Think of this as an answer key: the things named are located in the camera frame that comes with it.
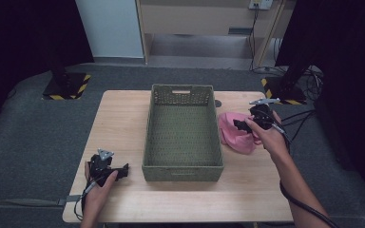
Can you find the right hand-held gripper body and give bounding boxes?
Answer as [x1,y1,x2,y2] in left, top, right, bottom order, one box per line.
[248,97,281,131]

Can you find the dark curtain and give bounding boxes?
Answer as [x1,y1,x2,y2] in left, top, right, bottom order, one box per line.
[0,0,95,138]
[275,0,365,203]

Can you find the black stand base striped edge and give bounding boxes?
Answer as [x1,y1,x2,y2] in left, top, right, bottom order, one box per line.
[41,47,92,102]
[260,65,308,106]

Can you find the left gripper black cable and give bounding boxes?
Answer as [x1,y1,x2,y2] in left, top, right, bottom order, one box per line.
[73,176,104,222]

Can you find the green perforated storage basket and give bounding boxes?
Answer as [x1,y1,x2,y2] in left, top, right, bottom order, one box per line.
[141,83,225,183]

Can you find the white panel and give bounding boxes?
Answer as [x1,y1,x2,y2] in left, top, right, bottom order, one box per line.
[74,0,145,59]

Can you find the tangled cable bundle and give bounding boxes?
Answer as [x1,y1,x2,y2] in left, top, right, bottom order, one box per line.
[298,64,325,103]

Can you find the pink cloth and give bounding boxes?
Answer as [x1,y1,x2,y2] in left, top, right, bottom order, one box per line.
[218,111,263,156]

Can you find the black floor cables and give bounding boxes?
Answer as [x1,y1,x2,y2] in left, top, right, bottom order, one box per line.
[279,108,317,143]

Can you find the person's right hand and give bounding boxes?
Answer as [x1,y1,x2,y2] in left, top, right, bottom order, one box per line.
[244,109,291,161]

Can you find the black socket cable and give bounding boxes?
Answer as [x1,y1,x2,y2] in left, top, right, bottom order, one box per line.
[248,4,261,72]

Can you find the white power socket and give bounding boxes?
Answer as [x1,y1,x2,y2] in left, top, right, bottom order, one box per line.
[248,0,274,10]

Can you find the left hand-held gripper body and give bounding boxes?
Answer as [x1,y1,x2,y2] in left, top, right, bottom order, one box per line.
[87,148,122,188]

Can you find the person's left hand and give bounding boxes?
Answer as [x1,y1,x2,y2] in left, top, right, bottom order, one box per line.
[84,161,119,211]

